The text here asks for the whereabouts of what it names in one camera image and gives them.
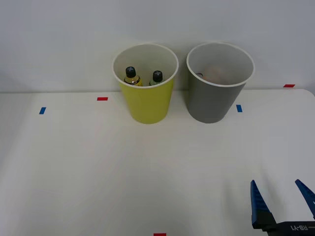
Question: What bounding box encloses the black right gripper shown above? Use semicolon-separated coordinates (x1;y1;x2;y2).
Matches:
250;179;315;236

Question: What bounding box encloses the yellow label bottle black cap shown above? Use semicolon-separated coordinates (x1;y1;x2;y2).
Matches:
123;66;144;87

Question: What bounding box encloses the grey plastic bin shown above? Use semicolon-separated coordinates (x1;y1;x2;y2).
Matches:
186;42;255;124

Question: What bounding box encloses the yellow-green plastic bin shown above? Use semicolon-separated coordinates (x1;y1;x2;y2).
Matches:
111;43;179;125

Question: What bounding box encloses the green label bottle black cap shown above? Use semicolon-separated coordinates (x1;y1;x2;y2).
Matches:
148;70;164;87

